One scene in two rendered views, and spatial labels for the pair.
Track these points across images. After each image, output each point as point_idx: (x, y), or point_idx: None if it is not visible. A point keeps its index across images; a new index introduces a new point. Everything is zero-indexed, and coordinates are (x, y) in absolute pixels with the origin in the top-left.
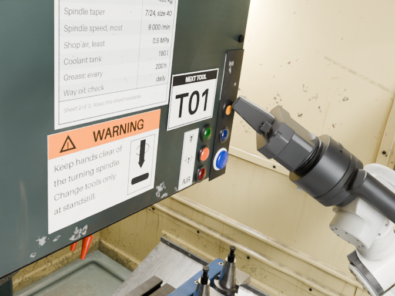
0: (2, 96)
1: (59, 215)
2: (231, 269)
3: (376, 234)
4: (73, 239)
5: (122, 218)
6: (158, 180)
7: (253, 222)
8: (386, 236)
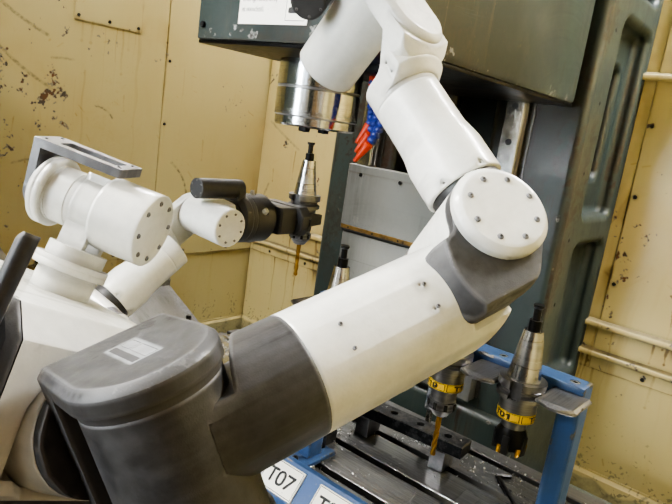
0: None
1: (243, 12)
2: (520, 340)
3: (314, 47)
4: (249, 37)
5: (285, 46)
6: (312, 20)
7: None
8: (375, 97)
